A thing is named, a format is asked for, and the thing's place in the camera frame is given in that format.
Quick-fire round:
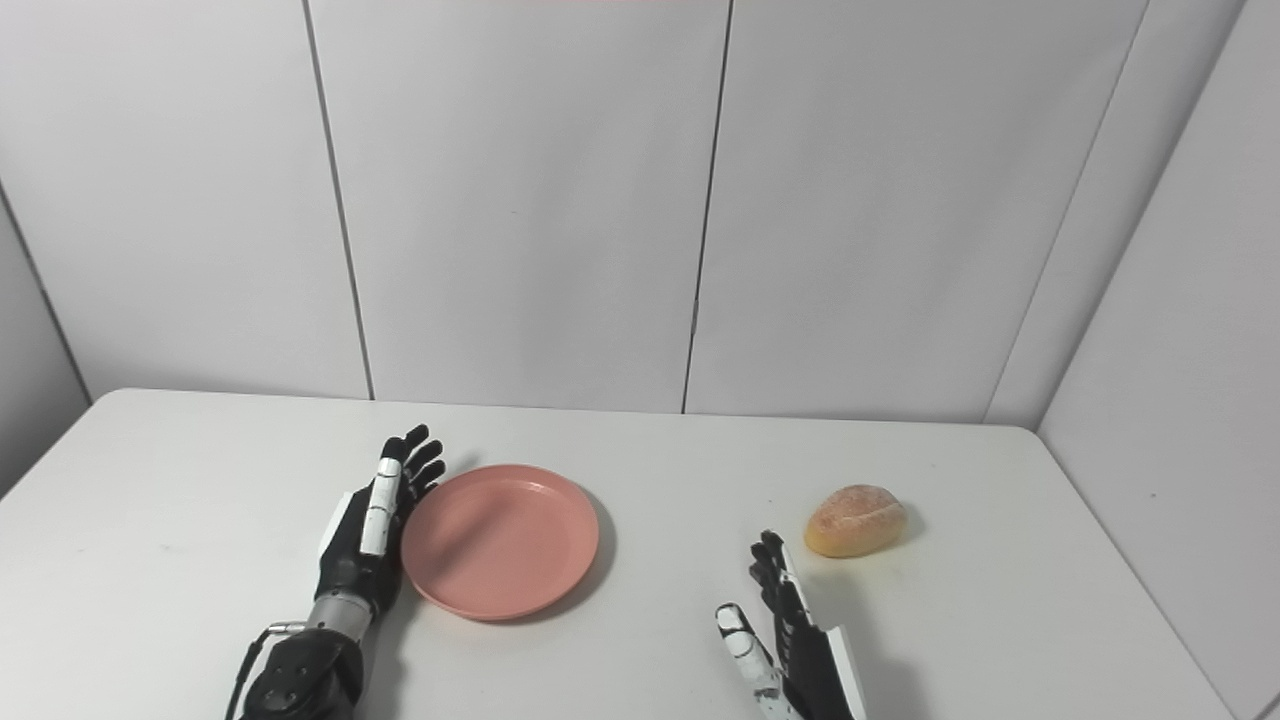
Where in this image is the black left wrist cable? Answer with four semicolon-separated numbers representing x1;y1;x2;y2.
225;622;306;720

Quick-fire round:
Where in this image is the brown bread roll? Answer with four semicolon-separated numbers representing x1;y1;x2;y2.
804;484;908;559

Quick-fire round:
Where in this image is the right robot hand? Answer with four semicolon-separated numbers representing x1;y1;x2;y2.
715;530;869;720

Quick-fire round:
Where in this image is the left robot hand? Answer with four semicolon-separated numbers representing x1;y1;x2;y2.
314;424;447;609

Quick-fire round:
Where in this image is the pink round plate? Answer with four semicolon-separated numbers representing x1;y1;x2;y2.
401;464;601;622

